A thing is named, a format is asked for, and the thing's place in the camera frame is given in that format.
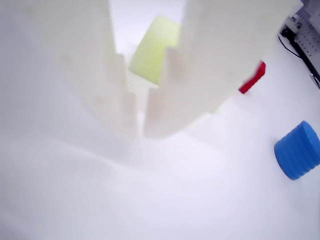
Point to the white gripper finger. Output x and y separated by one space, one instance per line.
212 50
82 62

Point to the red cube block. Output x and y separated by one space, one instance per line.
255 77

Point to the yellow-green foam block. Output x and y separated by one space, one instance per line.
152 55

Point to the blue ribbed cylinder block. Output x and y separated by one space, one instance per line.
298 150

